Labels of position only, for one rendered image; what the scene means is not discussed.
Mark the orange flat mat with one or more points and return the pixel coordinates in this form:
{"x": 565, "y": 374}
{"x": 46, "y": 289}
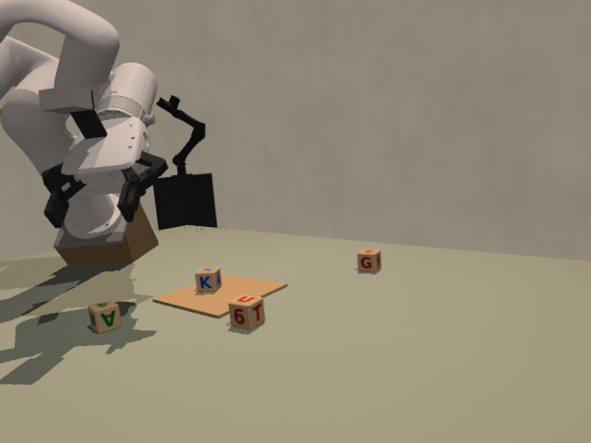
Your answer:
{"x": 215, "y": 304}

